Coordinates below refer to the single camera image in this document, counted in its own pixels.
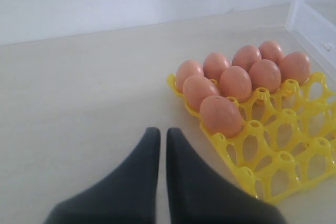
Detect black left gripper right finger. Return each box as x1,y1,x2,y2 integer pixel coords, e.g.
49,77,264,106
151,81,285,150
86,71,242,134
166,128,286,223

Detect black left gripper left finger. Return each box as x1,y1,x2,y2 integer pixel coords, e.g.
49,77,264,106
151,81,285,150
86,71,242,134
45,127,161,223

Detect brown egg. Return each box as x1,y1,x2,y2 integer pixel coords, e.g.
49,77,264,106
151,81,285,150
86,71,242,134
279,51,311,85
200,95,243,137
183,76,220,112
175,59,204,93
249,59,281,93
219,66,252,102
232,45,262,72
258,40,285,65
203,52,231,81

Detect yellow plastic egg tray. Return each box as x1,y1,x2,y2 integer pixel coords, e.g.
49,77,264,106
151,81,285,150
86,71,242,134
166,71,336,205

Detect clear plastic bin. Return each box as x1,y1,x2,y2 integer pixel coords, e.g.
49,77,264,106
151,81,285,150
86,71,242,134
285,0,335,80

